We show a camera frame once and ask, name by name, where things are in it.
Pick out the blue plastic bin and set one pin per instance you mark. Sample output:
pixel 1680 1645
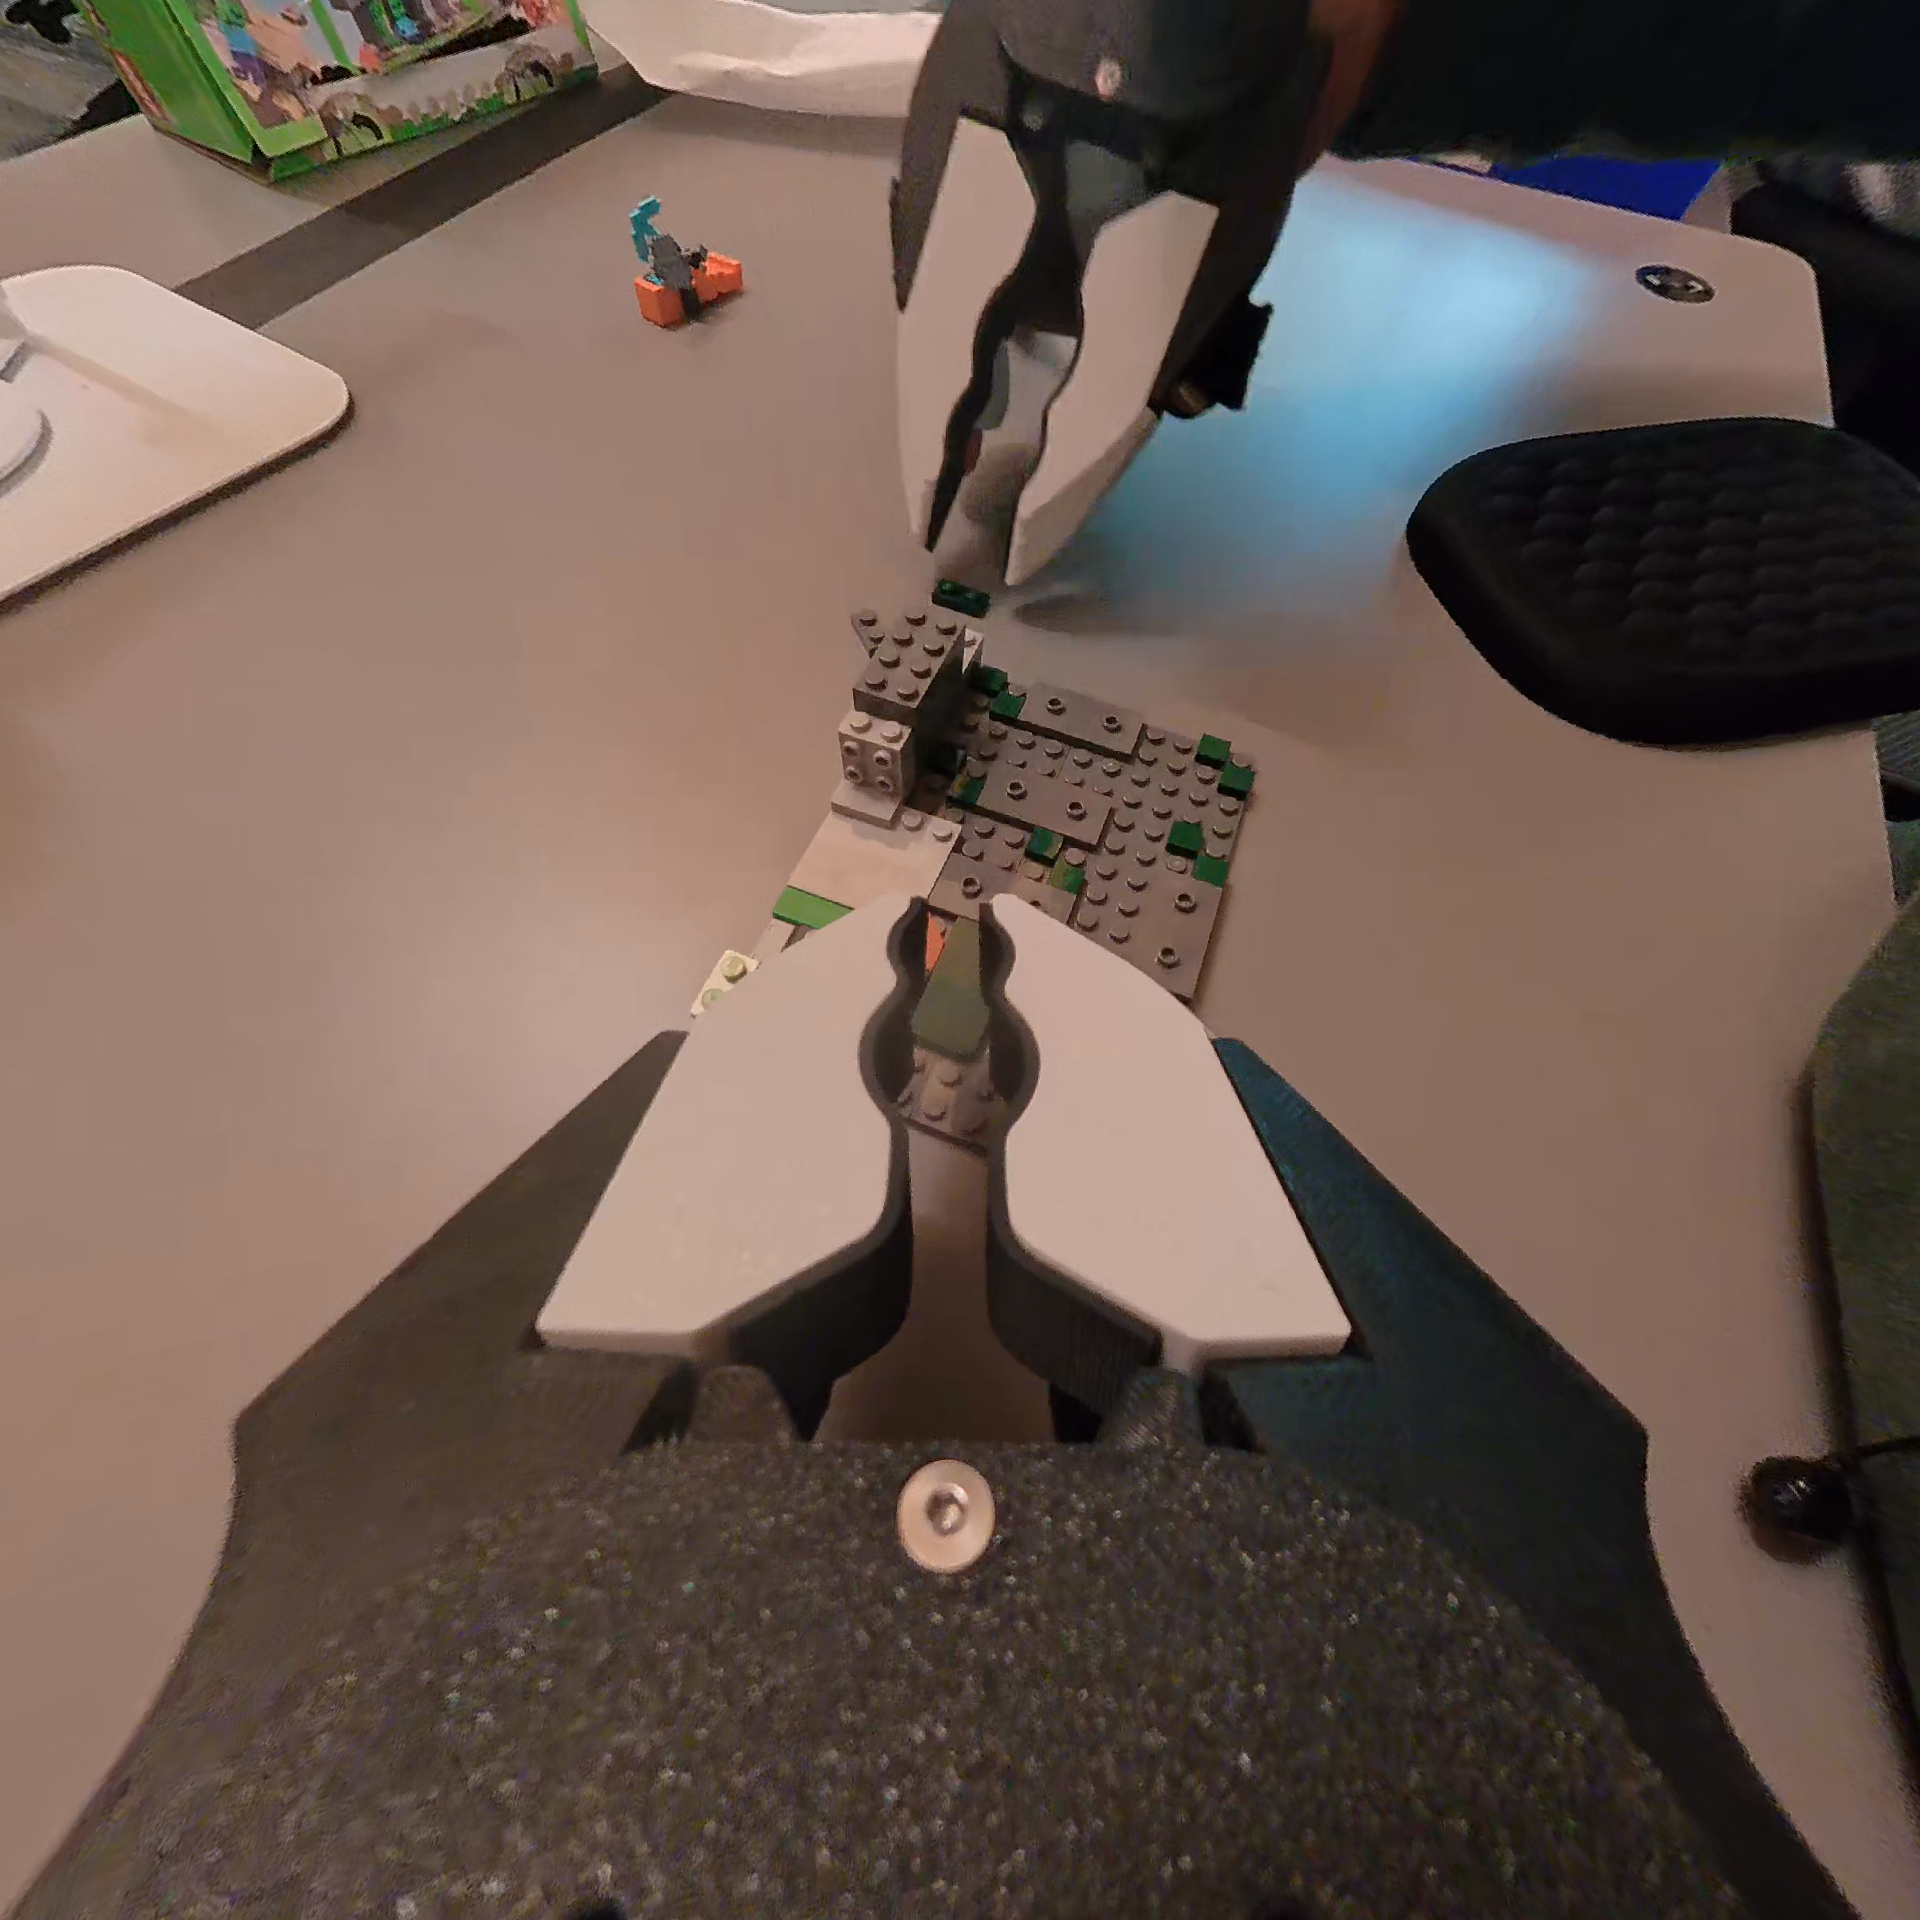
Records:
pixel 1620 181

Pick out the white printed paper bag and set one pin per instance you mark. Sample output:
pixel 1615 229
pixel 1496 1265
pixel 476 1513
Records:
pixel 779 53

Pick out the person's right hand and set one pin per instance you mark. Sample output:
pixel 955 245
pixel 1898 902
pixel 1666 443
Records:
pixel 1359 37

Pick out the grey desk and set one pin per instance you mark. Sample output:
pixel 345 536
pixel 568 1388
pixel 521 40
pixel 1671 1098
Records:
pixel 451 749

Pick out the black padded armrest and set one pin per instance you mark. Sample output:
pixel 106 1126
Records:
pixel 1665 585

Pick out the round desk grommet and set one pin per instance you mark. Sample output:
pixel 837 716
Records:
pixel 1674 281

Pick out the tiny green brick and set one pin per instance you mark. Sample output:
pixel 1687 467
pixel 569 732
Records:
pixel 961 595

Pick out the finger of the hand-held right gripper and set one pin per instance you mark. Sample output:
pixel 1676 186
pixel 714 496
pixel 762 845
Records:
pixel 938 270
pixel 1141 330

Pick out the orange toy brick figure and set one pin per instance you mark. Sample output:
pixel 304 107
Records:
pixel 685 270

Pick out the green toy brick set box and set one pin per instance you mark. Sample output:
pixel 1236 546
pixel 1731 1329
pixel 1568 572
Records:
pixel 360 76

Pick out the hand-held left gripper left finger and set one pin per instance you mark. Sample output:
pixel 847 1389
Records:
pixel 733 1185

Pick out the white and wood book stand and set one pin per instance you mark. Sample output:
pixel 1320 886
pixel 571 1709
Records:
pixel 136 421

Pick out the grey baseplate brick build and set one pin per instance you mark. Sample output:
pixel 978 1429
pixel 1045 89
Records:
pixel 1079 840

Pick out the person's right forearm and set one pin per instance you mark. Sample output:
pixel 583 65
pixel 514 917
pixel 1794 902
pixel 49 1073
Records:
pixel 1575 76

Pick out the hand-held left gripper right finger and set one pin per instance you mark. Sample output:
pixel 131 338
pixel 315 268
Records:
pixel 1171 1185

